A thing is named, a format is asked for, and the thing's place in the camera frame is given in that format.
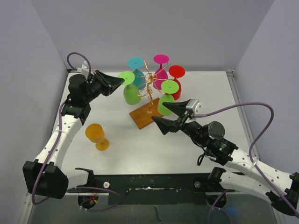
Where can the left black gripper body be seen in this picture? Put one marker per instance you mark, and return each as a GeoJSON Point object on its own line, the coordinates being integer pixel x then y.
{"type": "Point", "coordinates": [97, 87]}

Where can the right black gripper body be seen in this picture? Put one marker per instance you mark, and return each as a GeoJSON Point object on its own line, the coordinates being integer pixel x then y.
{"type": "Point", "coordinates": [193, 129]}

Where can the blue wine glass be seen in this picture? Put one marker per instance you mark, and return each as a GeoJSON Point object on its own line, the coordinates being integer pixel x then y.
{"type": "Point", "coordinates": [136, 63]}

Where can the red wine glass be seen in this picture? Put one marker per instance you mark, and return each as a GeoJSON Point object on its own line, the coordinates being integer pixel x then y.
{"type": "Point", "coordinates": [177, 71]}

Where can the magenta wine glass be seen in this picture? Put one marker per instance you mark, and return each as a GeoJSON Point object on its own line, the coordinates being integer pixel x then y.
{"type": "Point", "coordinates": [162, 60]}

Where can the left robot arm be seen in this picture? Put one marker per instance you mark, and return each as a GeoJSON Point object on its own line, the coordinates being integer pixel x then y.
{"type": "Point", "coordinates": [44, 175]}

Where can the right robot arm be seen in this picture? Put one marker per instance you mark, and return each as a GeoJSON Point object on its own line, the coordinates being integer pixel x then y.
{"type": "Point", "coordinates": [240, 170]}

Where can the wooden rack base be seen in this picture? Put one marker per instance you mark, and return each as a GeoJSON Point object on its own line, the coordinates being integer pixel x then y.
{"type": "Point", "coordinates": [142, 115]}

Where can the orange wine glass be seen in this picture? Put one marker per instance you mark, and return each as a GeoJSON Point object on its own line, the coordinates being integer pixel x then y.
{"type": "Point", "coordinates": [95, 133]}

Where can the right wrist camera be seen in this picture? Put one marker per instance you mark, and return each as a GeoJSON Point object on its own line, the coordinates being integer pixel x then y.
{"type": "Point", "coordinates": [194, 107]}

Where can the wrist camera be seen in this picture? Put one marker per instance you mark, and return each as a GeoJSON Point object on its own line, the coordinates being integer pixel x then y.
{"type": "Point", "coordinates": [194, 107]}
{"type": "Point", "coordinates": [84, 69]}

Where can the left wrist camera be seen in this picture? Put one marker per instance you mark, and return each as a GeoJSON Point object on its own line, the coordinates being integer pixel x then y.
{"type": "Point", "coordinates": [84, 69]}

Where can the gold wire glass rack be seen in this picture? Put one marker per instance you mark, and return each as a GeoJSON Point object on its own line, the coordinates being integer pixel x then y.
{"type": "Point", "coordinates": [150, 80]}

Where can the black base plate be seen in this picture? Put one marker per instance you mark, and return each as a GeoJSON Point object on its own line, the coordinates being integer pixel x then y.
{"type": "Point", "coordinates": [160, 189]}

